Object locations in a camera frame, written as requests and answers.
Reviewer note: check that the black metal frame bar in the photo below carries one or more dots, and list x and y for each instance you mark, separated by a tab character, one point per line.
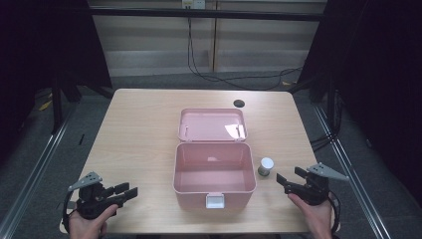
205	14

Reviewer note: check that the pink storage box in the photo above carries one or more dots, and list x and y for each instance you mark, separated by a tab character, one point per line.
214	157

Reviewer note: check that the black table grommet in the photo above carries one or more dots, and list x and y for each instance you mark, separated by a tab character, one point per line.
239	103

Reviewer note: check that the small white-capped bottle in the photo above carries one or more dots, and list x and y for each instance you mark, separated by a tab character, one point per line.
265	166

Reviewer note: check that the metal floor rail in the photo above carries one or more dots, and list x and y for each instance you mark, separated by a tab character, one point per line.
351	172
30	172

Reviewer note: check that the black curtain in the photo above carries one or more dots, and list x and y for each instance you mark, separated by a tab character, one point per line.
43	56
371	83

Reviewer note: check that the person's left hand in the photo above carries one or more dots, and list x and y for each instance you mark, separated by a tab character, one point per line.
91	224

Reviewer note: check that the white wall socket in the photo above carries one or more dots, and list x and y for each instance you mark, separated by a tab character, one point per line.
193	4

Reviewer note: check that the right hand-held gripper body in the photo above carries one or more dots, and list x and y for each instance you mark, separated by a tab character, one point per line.
315	186

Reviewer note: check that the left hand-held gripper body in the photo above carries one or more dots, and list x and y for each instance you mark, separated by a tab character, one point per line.
89	199

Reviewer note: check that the person's right hand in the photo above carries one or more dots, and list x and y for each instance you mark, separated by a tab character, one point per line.
313	215

